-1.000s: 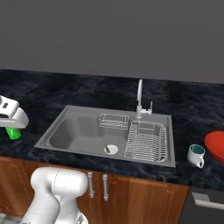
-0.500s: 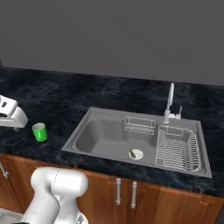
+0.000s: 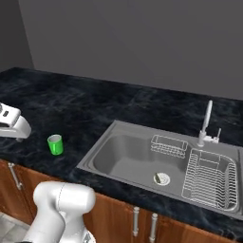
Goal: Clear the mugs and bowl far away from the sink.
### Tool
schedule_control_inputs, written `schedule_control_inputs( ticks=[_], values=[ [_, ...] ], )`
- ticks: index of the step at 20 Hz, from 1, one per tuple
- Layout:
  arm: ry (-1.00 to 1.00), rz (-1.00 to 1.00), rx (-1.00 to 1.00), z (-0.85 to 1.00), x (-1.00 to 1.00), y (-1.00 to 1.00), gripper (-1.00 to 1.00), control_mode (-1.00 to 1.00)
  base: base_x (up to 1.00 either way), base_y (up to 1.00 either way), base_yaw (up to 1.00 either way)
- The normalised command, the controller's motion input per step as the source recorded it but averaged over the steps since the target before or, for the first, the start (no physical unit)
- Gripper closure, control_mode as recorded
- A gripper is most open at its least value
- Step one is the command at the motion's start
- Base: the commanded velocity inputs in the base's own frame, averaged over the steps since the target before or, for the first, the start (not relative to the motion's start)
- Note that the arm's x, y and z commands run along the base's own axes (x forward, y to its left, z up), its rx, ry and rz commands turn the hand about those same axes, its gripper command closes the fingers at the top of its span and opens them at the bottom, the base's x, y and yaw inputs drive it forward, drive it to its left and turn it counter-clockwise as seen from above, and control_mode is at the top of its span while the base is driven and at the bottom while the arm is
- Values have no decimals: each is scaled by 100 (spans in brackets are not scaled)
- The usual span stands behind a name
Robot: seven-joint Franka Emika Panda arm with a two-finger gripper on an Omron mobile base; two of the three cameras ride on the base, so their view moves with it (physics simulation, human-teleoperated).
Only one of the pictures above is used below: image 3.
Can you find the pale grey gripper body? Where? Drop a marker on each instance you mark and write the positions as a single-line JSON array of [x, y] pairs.
[[19, 129]]

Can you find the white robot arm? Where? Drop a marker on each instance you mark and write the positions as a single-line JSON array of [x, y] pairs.
[[60, 202]]

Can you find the grey steel sink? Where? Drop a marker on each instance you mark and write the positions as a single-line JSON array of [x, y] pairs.
[[126, 158]]

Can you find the round sink drain strainer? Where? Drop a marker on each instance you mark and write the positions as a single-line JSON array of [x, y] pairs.
[[161, 178]]

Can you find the green mug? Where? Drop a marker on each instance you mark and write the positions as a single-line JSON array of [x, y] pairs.
[[56, 146]]

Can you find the silver tap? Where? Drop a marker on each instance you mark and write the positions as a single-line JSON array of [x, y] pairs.
[[207, 117]]

